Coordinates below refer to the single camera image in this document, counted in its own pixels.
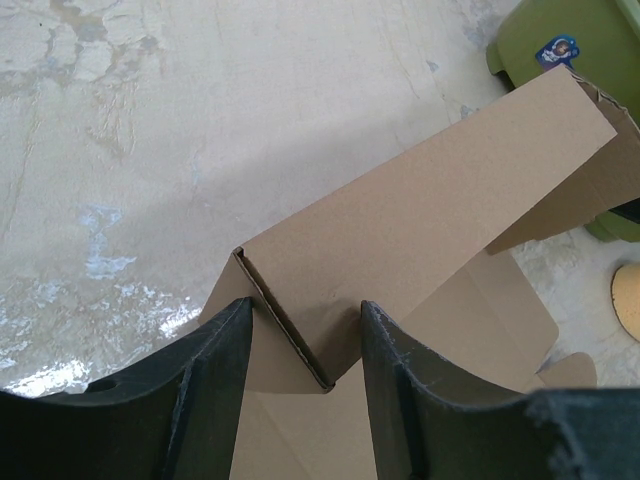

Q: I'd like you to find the brown cardboard box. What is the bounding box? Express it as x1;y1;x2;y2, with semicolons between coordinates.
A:
197;65;640;480

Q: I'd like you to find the green plastic bin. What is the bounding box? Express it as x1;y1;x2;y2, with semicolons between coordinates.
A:
486;1;639;252

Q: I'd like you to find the round yellow biscuit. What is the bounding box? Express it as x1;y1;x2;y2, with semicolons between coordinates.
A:
611;263;640;341

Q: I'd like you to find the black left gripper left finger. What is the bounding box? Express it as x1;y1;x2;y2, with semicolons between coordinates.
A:
1;298;253;479

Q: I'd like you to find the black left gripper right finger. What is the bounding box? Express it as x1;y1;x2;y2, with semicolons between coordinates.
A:
361;301;639;479

